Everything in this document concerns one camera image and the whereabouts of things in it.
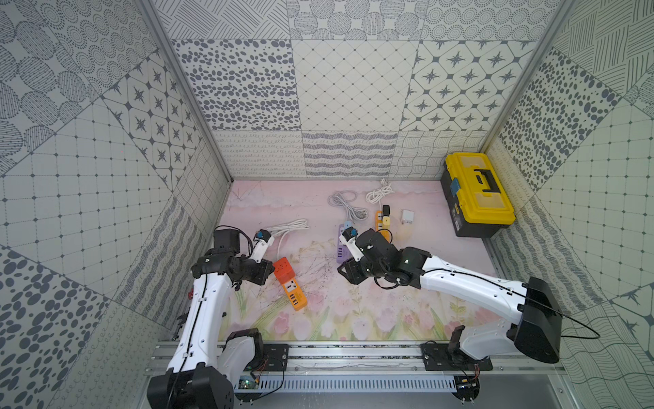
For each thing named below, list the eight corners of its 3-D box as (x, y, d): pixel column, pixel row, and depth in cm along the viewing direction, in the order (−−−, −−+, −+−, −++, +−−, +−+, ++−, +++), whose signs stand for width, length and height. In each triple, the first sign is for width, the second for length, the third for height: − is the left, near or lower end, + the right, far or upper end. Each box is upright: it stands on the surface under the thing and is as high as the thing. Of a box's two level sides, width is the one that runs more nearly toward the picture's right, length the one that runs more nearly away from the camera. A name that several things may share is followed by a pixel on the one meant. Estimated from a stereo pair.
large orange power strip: (296, 312, 85) (295, 309, 82) (282, 289, 90) (281, 285, 87) (309, 303, 87) (308, 300, 84) (295, 281, 92) (294, 277, 89)
